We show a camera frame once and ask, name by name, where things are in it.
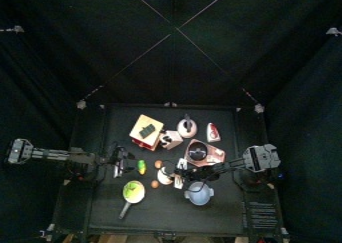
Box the pale blue bowl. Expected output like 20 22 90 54
183 181 215 207

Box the green yellow toy vegetable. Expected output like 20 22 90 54
136 159 148 176

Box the pink toy stove with pot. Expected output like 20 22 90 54
183 138 227 168

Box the toy frying pan green inside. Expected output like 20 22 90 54
117 180 147 220

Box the white cube with black letter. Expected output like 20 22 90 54
159 130 184 151

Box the wooden shape sorter box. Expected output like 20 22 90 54
128 114 165 152

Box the white red toy iron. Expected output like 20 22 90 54
204 122 221 144

